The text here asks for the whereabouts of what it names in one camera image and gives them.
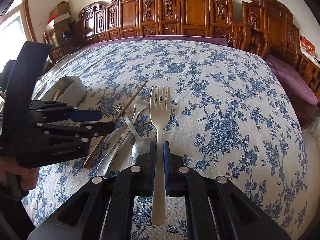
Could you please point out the carved wooden sofa bench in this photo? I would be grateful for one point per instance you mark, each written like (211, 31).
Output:
(130, 18)

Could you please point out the carved wooden armchair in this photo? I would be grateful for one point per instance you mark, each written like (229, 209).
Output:
(276, 18)

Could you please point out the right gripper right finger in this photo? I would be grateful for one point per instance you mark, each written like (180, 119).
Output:
(175, 183)

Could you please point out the metal smiley handle spoon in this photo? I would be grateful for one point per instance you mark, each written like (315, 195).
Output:
(142, 144)

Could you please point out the purple armchair cushion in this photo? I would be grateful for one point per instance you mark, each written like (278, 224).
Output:
(291, 81)

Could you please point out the person's left hand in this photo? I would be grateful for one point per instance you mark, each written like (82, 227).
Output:
(29, 176)

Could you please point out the purple sofa cushion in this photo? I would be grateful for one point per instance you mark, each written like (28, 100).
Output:
(212, 40)

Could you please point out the grey metal tray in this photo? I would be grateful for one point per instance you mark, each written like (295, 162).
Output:
(71, 91)

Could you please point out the red greeting card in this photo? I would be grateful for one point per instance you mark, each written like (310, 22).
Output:
(307, 47)

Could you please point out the blue floral tablecloth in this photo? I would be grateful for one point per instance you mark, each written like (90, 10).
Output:
(229, 115)

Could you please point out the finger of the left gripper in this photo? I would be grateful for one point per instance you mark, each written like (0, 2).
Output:
(84, 116)
(97, 129)

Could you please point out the white plastic fork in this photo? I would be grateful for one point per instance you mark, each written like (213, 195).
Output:
(160, 111)

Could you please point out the stainless steel fork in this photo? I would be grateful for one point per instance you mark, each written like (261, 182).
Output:
(105, 164)

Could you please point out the cardboard box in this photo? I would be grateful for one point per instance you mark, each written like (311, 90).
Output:
(60, 9)

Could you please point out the stainless steel spoon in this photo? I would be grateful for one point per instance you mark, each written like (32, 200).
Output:
(119, 142)

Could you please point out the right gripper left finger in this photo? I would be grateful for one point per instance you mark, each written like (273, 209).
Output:
(146, 176)

